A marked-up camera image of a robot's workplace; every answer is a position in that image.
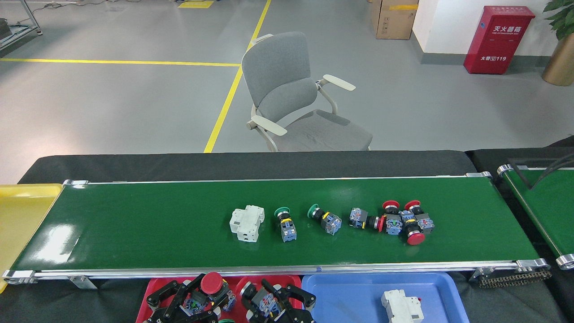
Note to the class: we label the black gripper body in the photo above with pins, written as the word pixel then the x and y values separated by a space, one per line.
pixel 159 320
pixel 296 319

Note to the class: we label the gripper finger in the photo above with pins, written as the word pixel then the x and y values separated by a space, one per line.
pixel 206 316
pixel 163 296
pixel 255 314
pixel 302 298

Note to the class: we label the white circuit breaker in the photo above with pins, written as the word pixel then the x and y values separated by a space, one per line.
pixel 399 307
pixel 246 223

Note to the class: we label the blue plastic tray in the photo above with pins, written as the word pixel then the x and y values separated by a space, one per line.
pixel 341 300

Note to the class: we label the red plastic tray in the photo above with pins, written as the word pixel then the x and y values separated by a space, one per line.
pixel 231 282

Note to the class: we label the long green belt conveyor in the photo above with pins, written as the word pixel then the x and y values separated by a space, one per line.
pixel 157 224

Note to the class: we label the yellow plastic tray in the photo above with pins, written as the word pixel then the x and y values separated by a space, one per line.
pixel 22 224

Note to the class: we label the short green belt conveyor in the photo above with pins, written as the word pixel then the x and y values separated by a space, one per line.
pixel 551 211

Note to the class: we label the grey office chair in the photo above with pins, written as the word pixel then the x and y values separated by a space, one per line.
pixel 278 72

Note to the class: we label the brown cardboard box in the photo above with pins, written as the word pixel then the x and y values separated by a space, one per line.
pixel 394 20

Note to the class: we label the red fire extinguisher box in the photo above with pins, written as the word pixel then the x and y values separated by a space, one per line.
pixel 497 45

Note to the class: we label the gold planter pot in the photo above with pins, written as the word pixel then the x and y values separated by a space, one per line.
pixel 563 63

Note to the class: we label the green leafy plant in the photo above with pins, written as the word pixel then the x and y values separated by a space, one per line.
pixel 565 18

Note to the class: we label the black metal guide frame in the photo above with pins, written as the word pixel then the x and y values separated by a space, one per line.
pixel 515 169

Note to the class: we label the silver metal frame rack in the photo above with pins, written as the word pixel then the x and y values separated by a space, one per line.
pixel 20 36

